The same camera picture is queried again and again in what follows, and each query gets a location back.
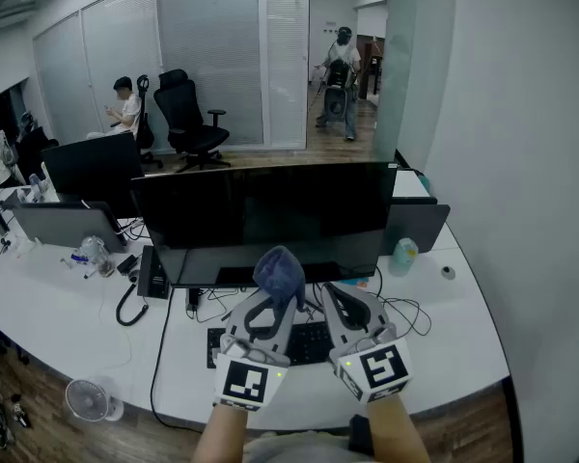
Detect black office chair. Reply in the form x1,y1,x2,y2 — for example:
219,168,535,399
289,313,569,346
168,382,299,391
14,125,59,182
134,73,164,169
152,68,232,173

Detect person's grey shirt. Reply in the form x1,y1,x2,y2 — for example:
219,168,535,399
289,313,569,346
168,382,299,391
243,429,382,463

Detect person's right forearm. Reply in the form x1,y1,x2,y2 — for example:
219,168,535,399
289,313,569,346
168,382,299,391
366,395,431,463

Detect black keyboard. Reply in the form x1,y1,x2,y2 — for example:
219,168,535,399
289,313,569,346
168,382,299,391
206,320,337,369

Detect tangled thin black cable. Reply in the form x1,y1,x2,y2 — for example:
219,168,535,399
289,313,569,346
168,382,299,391
375,265,433,338

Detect blue cloth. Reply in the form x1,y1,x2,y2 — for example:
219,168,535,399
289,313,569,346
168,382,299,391
252,245,306,313

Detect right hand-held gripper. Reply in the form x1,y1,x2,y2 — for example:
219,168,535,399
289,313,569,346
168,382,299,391
320,281,414,404

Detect clear plastic bottle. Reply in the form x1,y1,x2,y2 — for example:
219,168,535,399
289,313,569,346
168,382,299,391
80,235,108,265

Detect black rectangular pad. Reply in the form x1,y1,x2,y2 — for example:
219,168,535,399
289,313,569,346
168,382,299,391
347,413,375,457

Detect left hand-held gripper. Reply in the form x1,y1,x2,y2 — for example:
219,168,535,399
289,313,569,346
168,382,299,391
213,286,299,412

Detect pale green bottle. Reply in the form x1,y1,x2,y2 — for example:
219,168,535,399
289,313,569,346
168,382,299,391
389,237,420,278

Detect grey laptop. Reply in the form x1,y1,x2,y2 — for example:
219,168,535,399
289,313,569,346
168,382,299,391
10,201,128,254

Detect white desk fan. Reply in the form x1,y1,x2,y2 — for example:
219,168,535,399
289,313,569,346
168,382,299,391
65,375,125,422

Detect person's left forearm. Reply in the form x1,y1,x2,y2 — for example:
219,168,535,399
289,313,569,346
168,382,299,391
191,402,249,463

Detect glass wall with white blinds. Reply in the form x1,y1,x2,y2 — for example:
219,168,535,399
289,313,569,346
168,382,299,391
32,0,310,151

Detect grey round device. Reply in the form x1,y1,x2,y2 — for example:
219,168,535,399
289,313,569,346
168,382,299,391
322,87,348,120

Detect thick black power cable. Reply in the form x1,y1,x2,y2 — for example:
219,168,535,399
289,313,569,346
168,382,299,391
149,286,208,433

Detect frosted glass panel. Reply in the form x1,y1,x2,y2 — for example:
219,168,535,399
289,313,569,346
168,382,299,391
371,0,419,163

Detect black coiled cord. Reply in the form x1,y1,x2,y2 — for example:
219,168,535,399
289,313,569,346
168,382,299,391
115,282,150,327

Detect brown wooden furniture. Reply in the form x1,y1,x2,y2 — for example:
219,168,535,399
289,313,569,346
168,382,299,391
356,34,385,100

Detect looped black cables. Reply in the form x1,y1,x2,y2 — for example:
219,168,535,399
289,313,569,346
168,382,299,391
118,217,151,240

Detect black computer monitor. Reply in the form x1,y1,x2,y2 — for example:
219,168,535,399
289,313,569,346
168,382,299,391
41,131,145,219

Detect large curved black monitor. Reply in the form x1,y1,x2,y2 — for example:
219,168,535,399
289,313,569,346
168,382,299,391
130,161,398,288

